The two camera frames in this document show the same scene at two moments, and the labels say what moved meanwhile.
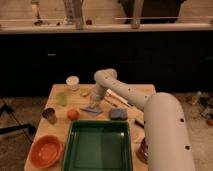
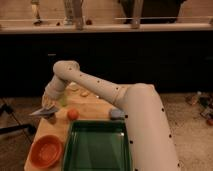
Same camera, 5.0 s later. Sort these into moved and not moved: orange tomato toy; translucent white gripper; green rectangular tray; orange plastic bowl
Moved: translucent white gripper
Not moved: orange plastic bowl; orange tomato toy; green rectangular tray
